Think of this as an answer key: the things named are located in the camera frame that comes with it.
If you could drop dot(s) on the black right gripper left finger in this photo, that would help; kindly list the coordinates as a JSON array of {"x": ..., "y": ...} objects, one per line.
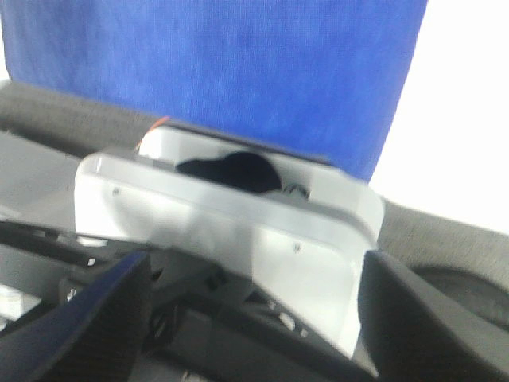
[{"x": 96, "y": 336}]

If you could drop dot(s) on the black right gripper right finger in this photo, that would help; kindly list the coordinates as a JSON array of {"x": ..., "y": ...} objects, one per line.
[{"x": 413, "y": 332}]

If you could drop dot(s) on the white robot head housing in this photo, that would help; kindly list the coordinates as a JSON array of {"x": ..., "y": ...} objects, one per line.
[{"x": 298, "y": 227}]

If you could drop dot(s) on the blue microfibre towel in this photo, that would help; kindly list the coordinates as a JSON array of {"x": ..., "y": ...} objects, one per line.
[{"x": 319, "y": 77}]

